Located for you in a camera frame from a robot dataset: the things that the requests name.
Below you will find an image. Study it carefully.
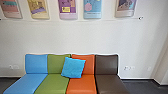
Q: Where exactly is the yellow wall poster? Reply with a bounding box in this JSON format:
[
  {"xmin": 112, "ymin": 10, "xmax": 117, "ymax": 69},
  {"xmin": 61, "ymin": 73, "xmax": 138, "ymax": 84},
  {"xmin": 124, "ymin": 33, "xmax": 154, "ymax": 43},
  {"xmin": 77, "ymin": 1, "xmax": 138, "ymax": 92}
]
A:
[{"xmin": 26, "ymin": 0, "xmax": 51, "ymax": 20}]

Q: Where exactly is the purple wall poster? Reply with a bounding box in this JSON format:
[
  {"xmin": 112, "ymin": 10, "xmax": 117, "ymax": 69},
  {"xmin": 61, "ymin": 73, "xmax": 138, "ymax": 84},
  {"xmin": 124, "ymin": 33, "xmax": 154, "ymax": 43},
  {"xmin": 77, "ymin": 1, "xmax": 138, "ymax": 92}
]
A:
[{"xmin": 57, "ymin": 0, "xmax": 79, "ymax": 20}]

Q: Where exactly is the blue sofa seat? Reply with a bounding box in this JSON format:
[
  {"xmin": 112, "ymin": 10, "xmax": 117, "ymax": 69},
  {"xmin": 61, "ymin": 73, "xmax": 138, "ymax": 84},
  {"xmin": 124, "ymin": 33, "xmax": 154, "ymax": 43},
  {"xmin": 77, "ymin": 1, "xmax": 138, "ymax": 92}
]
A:
[{"xmin": 2, "ymin": 53, "xmax": 49, "ymax": 94}]

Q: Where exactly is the white wall outlet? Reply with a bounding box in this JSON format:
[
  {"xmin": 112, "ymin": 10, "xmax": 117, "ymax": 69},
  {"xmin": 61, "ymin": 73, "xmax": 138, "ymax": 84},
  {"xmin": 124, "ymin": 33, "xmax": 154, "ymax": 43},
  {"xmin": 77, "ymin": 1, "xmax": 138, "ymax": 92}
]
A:
[
  {"xmin": 123, "ymin": 65, "xmax": 136, "ymax": 71},
  {"xmin": 9, "ymin": 64, "xmax": 20, "ymax": 70}
]

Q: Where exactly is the light blue wall poster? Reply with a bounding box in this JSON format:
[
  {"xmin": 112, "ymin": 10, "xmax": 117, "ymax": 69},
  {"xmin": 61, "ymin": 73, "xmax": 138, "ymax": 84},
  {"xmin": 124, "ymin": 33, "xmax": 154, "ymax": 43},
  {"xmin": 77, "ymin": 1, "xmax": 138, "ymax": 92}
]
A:
[{"xmin": 82, "ymin": 0, "xmax": 103, "ymax": 20}]

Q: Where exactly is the green sofa seat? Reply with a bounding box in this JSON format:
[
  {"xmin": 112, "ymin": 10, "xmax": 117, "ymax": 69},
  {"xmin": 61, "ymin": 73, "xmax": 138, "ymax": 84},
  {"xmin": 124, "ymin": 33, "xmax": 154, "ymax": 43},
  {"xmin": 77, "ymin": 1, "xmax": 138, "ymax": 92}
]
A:
[{"xmin": 33, "ymin": 53, "xmax": 73, "ymax": 94}]

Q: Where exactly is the orange sofa seat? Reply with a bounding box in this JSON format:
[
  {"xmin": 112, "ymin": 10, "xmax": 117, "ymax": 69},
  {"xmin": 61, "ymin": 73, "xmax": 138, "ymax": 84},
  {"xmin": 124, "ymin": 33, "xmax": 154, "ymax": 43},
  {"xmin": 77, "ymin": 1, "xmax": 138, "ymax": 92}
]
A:
[{"xmin": 65, "ymin": 54, "xmax": 98, "ymax": 94}]

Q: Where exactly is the brown sofa seat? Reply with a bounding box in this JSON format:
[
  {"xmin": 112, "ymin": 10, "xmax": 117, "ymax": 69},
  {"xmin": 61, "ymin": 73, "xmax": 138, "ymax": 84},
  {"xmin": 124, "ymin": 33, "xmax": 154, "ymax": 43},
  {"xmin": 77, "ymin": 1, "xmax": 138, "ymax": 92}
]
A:
[{"xmin": 94, "ymin": 54, "xmax": 132, "ymax": 94}]

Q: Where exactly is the blue square cushion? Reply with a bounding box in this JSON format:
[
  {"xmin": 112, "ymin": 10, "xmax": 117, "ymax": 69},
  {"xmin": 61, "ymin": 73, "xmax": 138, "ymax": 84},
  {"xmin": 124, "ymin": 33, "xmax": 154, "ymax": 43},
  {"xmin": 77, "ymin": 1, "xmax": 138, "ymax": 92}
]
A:
[{"xmin": 60, "ymin": 56, "xmax": 87, "ymax": 79}]

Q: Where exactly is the pink grey wall poster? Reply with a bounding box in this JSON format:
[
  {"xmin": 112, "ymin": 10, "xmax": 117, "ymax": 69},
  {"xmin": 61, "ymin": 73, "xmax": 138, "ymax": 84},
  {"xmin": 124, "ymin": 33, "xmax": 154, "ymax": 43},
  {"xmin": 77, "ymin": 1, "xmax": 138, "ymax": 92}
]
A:
[{"xmin": 114, "ymin": 0, "xmax": 138, "ymax": 19}]

